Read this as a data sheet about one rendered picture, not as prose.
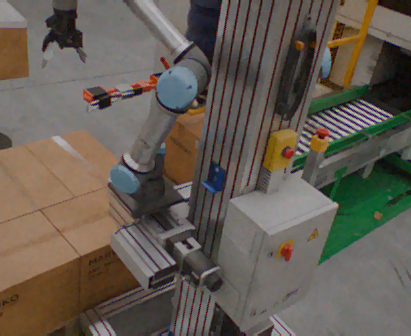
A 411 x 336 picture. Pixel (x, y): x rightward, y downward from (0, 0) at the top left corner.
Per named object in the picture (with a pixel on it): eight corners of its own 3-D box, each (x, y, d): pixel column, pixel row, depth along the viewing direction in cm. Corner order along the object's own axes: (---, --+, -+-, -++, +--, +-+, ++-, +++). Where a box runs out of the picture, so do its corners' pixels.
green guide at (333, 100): (356, 89, 450) (360, 80, 445) (366, 94, 444) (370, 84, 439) (223, 133, 352) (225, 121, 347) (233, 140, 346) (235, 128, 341)
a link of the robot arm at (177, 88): (148, 183, 194) (216, 72, 161) (128, 204, 182) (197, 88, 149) (123, 164, 195) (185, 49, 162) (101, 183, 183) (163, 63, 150)
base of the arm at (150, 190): (172, 195, 204) (175, 175, 199) (139, 206, 196) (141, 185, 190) (152, 175, 213) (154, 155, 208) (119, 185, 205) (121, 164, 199)
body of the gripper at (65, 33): (60, 52, 165) (60, 14, 158) (49, 42, 170) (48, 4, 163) (83, 49, 169) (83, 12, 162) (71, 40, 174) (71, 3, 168)
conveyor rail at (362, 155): (414, 137, 422) (423, 116, 412) (420, 140, 419) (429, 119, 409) (200, 238, 281) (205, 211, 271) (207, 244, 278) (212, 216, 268)
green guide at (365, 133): (411, 116, 419) (416, 106, 414) (423, 122, 413) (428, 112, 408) (280, 171, 321) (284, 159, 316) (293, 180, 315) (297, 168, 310)
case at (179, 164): (229, 145, 340) (240, 90, 318) (271, 176, 317) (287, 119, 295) (154, 169, 305) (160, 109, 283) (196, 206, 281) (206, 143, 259)
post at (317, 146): (278, 267, 330) (320, 133, 275) (286, 274, 326) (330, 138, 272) (271, 272, 326) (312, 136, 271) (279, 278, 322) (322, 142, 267)
